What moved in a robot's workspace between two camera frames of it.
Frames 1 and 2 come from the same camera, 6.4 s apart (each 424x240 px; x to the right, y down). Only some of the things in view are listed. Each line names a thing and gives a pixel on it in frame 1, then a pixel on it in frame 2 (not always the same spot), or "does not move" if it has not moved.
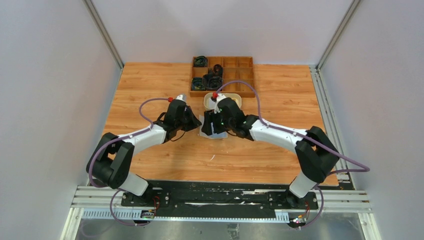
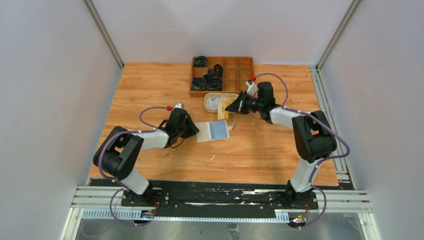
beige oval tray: [236, 97] does not move
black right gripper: [209, 117] -> [239, 106]
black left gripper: [194, 121] -> [193, 130]
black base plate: [236, 196] does not move
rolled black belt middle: [218, 70] does not move
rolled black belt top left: [200, 61] does not move
